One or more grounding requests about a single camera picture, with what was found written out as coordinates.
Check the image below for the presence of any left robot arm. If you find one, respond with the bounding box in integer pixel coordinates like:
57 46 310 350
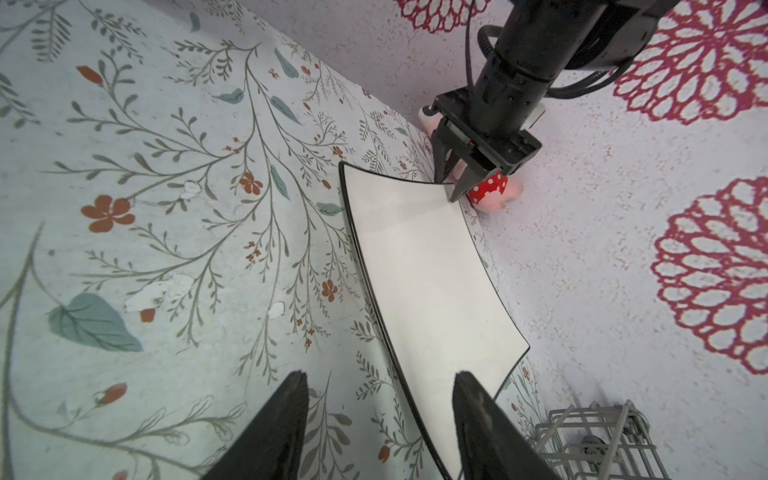
422 1 677 202

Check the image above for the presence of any pink pig plush toy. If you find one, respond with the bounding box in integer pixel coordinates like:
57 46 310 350
418 107 524 214

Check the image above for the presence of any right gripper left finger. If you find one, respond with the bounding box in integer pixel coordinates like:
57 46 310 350
203 370 309 480

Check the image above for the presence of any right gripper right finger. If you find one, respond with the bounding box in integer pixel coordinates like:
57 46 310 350
452 371 558 480

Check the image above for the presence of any grey wire dish rack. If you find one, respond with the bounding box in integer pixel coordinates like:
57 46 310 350
531 400 670 480

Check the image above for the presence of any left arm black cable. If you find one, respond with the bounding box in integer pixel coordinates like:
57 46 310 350
463 0 637 101

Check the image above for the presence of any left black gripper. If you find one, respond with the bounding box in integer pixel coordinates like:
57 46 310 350
430 53 543 203

